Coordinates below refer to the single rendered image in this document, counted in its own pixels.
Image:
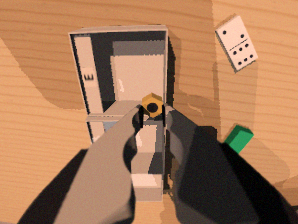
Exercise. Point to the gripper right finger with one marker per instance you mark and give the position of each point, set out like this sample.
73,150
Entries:
214,184

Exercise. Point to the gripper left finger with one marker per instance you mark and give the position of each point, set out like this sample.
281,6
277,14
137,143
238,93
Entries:
95,186

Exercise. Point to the white domino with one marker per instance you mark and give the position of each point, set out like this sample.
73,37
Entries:
236,42

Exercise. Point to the orange hex nut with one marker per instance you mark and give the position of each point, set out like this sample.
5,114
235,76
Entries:
152,105

